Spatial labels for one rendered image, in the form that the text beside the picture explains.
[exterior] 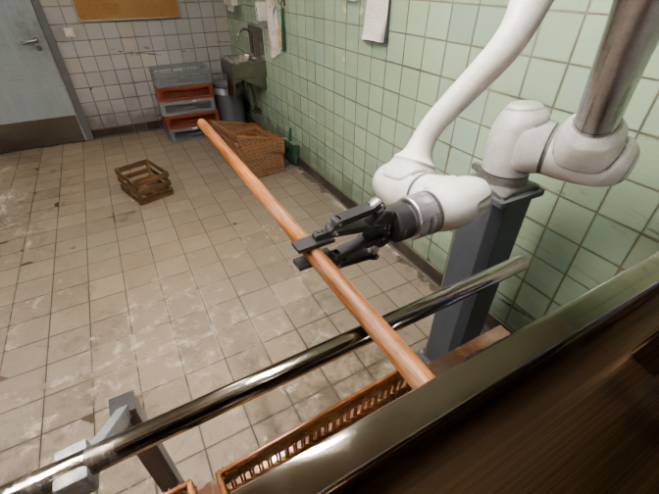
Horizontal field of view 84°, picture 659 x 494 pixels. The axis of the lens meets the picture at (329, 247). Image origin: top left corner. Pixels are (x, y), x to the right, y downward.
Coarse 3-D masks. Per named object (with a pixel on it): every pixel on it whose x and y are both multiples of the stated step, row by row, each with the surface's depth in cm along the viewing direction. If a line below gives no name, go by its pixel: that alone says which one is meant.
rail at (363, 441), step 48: (624, 288) 22; (528, 336) 19; (576, 336) 20; (432, 384) 17; (480, 384) 17; (336, 432) 16; (384, 432) 15; (432, 432) 16; (288, 480) 14; (336, 480) 14
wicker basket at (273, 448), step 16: (384, 384) 97; (400, 384) 103; (352, 400) 91; (368, 400) 97; (384, 400) 103; (320, 416) 88; (336, 416) 93; (352, 416) 99; (288, 432) 85; (304, 432) 88; (320, 432) 93; (256, 448) 82; (272, 448) 83; (288, 448) 88; (304, 448) 92; (240, 464) 80; (256, 464) 84; (272, 464) 88; (224, 480) 80
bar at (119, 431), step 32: (448, 288) 59; (480, 288) 61; (384, 320) 54; (416, 320) 56; (320, 352) 49; (256, 384) 46; (128, 416) 65; (160, 416) 42; (192, 416) 43; (64, 448) 40; (96, 448) 39; (128, 448) 40; (160, 448) 77; (32, 480) 37; (64, 480) 37; (96, 480) 39; (160, 480) 82
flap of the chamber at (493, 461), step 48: (624, 336) 22; (528, 384) 20; (576, 384) 20; (624, 384) 20; (480, 432) 18; (528, 432) 18; (576, 432) 18; (624, 432) 18; (384, 480) 16; (432, 480) 16; (480, 480) 16; (528, 480) 16; (576, 480) 16; (624, 480) 17
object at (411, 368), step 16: (208, 128) 110; (224, 144) 100; (240, 160) 92; (240, 176) 87; (256, 192) 79; (272, 208) 73; (288, 224) 68; (304, 256) 64; (320, 256) 60; (320, 272) 59; (336, 272) 57; (336, 288) 55; (352, 288) 54; (352, 304) 52; (368, 304) 52; (368, 320) 50; (384, 336) 47; (384, 352) 47; (400, 352) 45; (400, 368) 44; (416, 368) 43; (416, 384) 42
